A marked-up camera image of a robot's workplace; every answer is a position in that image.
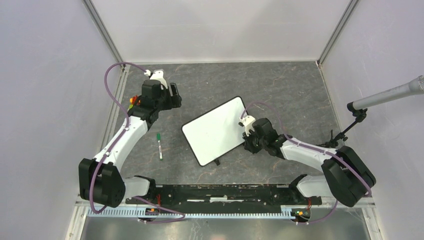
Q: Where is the green whiteboard marker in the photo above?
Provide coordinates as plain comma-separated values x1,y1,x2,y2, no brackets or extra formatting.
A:
156,133,163,161

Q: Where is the small whiteboard with stand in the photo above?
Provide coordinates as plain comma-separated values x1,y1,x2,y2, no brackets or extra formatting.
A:
181,96,246,167

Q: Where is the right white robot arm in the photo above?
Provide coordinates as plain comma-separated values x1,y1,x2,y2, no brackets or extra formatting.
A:
238,115,377,207

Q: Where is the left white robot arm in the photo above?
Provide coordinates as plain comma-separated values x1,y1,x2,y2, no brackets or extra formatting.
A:
78,80,182,208

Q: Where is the black microphone stand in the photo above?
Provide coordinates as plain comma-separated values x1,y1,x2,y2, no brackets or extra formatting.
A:
318,108,368,148

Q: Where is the grey microphone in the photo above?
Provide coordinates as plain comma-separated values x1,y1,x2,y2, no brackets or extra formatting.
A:
347,75,424,113

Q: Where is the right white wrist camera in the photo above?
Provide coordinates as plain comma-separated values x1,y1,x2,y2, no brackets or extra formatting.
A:
238,115,256,136

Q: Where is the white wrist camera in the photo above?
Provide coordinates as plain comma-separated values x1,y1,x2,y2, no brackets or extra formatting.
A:
238,115,256,136
144,69,168,89

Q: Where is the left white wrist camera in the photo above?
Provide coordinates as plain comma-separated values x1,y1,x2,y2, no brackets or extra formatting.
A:
144,69,168,89

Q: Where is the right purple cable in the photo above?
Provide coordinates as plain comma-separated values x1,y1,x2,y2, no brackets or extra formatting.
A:
240,101,373,225

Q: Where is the purple cable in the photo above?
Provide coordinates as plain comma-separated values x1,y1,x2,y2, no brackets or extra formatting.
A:
89,62,186,224
240,101,373,225

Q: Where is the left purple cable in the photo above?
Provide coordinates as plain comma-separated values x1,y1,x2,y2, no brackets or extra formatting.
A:
89,62,186,224

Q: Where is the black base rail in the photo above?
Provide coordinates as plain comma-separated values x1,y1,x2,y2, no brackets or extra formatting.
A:
142,184,322,215

